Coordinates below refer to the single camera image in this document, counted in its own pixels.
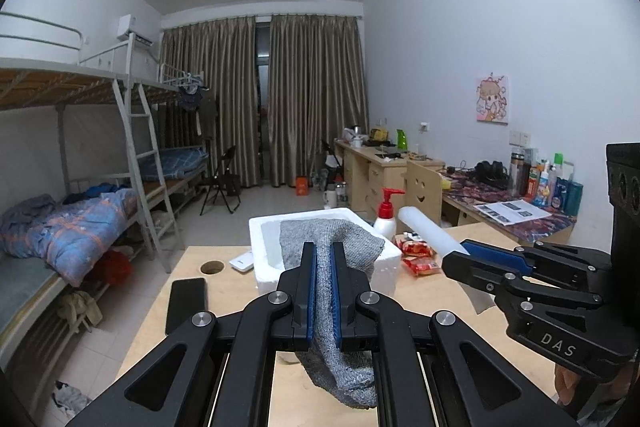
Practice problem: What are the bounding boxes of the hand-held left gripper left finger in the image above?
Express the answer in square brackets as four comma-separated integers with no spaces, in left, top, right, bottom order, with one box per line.
[65,241,318,427]

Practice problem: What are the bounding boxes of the person's right forearm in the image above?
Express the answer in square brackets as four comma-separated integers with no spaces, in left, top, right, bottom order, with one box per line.
[575,357,640,427]

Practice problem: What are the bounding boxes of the white bed ladder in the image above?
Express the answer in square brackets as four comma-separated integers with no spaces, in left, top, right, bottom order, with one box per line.
[112,79,183,273]

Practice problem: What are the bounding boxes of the white metal bunk bed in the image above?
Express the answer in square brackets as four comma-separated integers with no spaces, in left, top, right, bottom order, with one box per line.
[0,11,211,358]

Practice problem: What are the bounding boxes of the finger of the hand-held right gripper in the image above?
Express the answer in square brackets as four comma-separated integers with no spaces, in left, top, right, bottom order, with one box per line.
[460,239,538,275]
[441,251,517,297]

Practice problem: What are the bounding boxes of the white small device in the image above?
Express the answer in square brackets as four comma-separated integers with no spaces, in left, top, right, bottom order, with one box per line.
[229,249,255,273]

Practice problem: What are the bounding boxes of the brown curtain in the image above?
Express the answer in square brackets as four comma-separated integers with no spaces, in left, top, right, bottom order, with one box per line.
[267,14,371,188]
[159,18,261,188]

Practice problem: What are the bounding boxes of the beige crumpled clothes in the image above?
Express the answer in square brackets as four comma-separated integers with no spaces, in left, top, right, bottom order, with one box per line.
[56,291,103,333]

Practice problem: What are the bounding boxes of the grey sock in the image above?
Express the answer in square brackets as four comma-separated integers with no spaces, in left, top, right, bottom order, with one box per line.
[279,217,386,409]

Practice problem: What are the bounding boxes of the red snack packet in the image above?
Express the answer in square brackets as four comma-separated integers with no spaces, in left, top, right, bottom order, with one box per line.
[401,255,443,278]
[399,239,435,257]

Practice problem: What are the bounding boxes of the desk with patterned cover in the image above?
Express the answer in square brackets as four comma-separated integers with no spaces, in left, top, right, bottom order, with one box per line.
[437,169,577,248]

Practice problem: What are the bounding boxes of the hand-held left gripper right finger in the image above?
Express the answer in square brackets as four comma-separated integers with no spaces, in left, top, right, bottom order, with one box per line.
[330,241,576,427]

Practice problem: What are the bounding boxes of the white translucent tube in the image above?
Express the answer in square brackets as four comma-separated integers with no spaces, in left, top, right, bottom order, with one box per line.
[397,205,471,260]

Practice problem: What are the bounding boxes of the white printed papers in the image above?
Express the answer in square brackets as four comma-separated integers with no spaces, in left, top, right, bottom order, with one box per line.
[472,199,553,225]

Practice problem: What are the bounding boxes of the white pump bottle red cap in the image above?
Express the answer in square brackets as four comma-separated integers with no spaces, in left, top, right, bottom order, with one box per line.
[372,188,406,242]

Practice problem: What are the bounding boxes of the black headphones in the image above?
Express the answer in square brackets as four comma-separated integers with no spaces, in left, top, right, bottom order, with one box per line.
[472,160,508,185]

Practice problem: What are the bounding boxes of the black smartphone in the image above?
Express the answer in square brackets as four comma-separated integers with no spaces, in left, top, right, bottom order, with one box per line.
[165,278,207,335]

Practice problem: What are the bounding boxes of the pink cartoon wall poster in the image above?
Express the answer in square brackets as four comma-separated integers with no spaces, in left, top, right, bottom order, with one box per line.
[475,74,511,125]

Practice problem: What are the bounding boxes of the dark blue quilt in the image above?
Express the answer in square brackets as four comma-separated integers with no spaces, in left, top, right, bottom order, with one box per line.
[137,147,210,182]

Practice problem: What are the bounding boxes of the blue plaid quilt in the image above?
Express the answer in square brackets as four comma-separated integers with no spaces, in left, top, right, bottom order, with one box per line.
[0,188,138,287]

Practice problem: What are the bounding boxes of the wooden smiley face chair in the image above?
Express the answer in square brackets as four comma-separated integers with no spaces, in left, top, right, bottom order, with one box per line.
[402,159,445,228]

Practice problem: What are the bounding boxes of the person's right hand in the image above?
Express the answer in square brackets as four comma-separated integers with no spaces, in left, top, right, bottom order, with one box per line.
[554,363,586,408]

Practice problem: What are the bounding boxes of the white foam box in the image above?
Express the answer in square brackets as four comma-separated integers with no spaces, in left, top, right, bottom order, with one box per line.
[248,207,403,303]

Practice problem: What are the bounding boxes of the row of toiletry bottles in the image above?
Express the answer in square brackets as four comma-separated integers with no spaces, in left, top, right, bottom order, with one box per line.
[509,147,585,215]

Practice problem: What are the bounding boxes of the light wooden desk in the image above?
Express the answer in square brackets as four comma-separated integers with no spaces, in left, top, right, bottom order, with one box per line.
[334,138,446,228]

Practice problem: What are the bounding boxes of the black folding chair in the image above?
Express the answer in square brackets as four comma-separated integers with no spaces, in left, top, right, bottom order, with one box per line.
[200,146,242,216]

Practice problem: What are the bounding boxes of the white air conditioner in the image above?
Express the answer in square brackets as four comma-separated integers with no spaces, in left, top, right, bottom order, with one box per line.
[116,14,155,46]

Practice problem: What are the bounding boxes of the red bag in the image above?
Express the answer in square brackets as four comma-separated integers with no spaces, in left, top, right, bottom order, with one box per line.
[97,249,133,290]

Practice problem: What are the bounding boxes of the grey clothes on floor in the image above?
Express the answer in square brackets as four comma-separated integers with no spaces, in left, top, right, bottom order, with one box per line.
[52,379,93,415]

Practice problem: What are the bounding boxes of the dark hanging clothes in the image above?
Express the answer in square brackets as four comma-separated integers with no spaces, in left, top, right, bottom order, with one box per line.
[177,84,218,140]

